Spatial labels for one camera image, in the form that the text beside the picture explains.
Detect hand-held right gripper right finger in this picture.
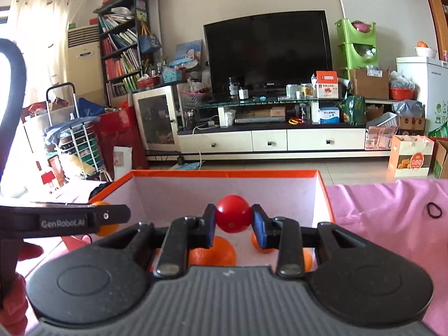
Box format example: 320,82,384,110
252,204,379,277

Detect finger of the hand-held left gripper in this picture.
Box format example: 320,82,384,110
93,204,131,233

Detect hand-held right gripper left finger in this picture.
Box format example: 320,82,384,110
101,204,217,277

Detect red ball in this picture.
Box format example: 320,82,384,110
215,195,253,234

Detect orange cardboard box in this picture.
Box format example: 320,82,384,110
87,170,337,275

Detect person's left hand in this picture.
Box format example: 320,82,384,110
0,245,45,336

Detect red paper bag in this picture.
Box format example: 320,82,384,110
92,106,148,183

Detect white television stand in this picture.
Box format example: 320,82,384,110
177,94,393,155

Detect white glass door cabinet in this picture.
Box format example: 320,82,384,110
132,85,183,153

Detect silver disc player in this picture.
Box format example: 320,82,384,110
234,116,286,124

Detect pink plastic basket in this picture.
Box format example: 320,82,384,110
179,91,206,109

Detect pink floral tablecloth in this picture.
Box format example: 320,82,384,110
325,178,448,331

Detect blue and white box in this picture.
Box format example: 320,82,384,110
319,107,340,124

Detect green snack bag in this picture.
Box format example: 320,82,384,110
339,95,367,126

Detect standing air conditioner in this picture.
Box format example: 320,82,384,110
66,24,106,108

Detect teal plastic basket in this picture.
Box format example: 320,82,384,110
162,68,186,84

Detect white crate of packets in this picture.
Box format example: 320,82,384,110
364,112,400,151

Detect orange and white medicine box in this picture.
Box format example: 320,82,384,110
316,71,340,99

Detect dark bookshelf with books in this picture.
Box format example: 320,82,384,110
93,0,169,108

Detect printed gift paper bag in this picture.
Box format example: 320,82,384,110
387,135,435,178

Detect framed picture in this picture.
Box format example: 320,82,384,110
174,39,204,68

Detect blue tote bag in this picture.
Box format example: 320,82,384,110
138,24,162,55

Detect black flat television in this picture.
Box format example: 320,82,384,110
204,11,333,96

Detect cream curtain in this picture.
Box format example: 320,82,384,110
6,0,96,113

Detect brown cardboard box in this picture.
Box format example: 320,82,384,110
350,68,390,101

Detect brown printed carton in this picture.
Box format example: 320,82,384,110
399,115,426,136

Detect red plastic basin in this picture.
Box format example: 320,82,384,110
389,87,416,101

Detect green stacking bins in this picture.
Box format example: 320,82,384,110
334,19,381,71

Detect white chest freezer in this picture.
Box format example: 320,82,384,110
396,57,448,134

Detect white bowl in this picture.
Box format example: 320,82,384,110
415,46,439,60

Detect wooden shelf unit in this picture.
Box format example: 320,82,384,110
422,0,448,61

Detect wire shopping trolley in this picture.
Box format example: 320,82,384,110
45,83,110,183

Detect black cable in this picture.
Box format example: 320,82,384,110
0,38,27,181

